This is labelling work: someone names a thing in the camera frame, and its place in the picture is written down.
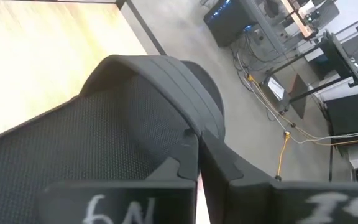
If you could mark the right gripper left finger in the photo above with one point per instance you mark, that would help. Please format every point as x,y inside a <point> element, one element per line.
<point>120,202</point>

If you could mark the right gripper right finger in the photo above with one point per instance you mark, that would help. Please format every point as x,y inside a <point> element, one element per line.
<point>259,202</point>

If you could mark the black slide sandal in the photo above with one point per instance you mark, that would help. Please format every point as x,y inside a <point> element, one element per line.
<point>104,124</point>

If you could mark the black equipment case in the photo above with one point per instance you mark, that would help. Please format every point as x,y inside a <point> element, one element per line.
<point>353,115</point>

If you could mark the black computer tower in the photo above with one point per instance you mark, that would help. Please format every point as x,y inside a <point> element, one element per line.
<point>228,21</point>

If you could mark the wooden desk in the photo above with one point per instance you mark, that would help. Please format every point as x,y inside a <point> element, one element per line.
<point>300,21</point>

